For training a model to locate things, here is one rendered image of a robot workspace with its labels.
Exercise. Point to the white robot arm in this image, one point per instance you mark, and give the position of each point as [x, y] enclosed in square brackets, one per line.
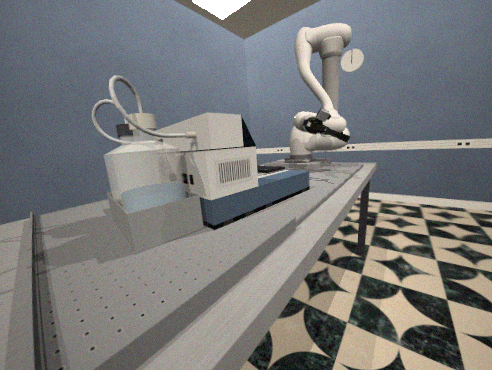
[329, 40]

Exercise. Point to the white curved hose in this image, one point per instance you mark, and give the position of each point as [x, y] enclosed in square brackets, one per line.
[112, 82]

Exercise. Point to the white plastic bottle with liquid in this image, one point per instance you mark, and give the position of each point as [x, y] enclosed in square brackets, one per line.
[148, 171]

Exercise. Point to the clear bottle with black cap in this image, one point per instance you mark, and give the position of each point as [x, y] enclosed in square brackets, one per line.
[126, 137]

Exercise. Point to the grey curved hose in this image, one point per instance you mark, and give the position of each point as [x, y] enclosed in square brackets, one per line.
[94, 111]

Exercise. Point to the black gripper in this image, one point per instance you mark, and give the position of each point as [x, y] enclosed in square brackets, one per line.
[312, 125]

